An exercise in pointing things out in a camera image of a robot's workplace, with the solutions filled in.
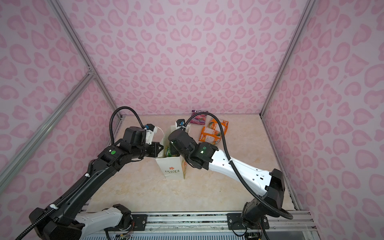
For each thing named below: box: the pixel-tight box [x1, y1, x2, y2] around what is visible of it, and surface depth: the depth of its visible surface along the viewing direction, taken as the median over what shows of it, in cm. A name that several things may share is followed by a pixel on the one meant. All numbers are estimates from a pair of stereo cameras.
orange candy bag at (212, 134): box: [198, 121, 222, 145], surface depth 106 cm
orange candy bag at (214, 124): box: [208, 118, 229, 136], surface depth 112 cm
